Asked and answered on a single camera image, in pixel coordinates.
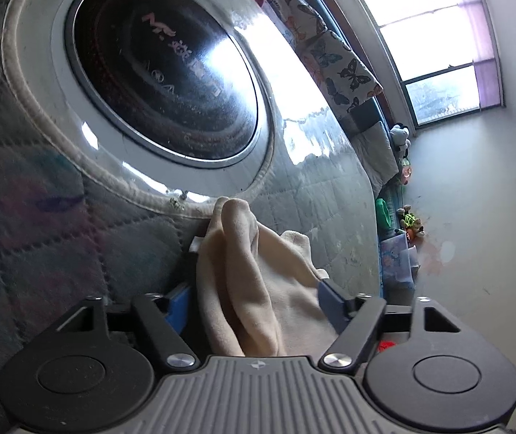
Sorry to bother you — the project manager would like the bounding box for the blue sofa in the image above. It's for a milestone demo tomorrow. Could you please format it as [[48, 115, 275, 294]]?
[[316, 0, 417, 301]]

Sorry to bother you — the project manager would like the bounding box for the green plush toy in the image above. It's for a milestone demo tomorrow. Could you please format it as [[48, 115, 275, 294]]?
[[396, 207, 418, 232]]

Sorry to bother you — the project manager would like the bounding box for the butterfly print pillow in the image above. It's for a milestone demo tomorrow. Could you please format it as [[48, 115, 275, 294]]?
[[267, 0, 332, 47], [300, 31, 383, 119]]

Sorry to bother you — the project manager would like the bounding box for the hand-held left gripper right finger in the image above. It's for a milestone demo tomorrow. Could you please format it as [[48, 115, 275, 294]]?
[[317, 279, 461, 370]]

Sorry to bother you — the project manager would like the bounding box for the grey pillow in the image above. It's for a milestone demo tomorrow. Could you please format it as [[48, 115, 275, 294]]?
[[353, 122, 401, 196]]

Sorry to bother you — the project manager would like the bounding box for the window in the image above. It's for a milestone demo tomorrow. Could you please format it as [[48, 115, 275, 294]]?
[[348, 0, 507, 130]]

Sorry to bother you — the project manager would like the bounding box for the clear plastic storage box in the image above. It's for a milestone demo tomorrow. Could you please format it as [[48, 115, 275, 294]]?
[[379, 230, 421, 291]]

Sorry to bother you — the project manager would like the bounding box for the cream garment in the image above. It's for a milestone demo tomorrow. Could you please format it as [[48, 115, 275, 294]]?
[[189, 196, 342, 357]]

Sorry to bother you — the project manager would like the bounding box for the panda plush toy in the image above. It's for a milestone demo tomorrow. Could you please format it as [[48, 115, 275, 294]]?
[[389, 123, 415, 164]]

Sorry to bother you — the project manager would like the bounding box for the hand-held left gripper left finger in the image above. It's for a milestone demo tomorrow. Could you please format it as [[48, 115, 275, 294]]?
[[54, 282, 198, 370]]

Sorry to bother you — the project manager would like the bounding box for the green bowl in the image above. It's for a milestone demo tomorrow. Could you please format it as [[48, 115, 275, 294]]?
[[375, 197, 395, 232]]

